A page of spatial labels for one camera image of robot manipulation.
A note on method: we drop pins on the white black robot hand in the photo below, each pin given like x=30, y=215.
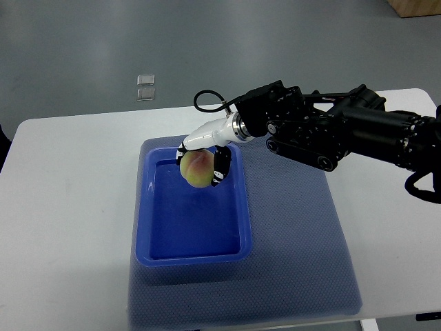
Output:
x=215, y=136

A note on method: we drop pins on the yellow pink peach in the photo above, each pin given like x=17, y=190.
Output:
x=197, y=168

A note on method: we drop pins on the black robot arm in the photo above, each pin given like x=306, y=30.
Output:
x=320, y=129

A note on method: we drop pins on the upper metal floor plate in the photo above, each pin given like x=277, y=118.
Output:
x=145, y=80

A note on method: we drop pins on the blue plastic tray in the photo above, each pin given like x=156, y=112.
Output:
x=181, y=225

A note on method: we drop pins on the blue grey textured mat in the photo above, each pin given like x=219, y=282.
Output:
x=299, y=267

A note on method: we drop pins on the white table leg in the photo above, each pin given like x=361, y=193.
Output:
x=369, y=325

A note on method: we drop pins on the black table control panel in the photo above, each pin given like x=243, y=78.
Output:
x=432, y=316

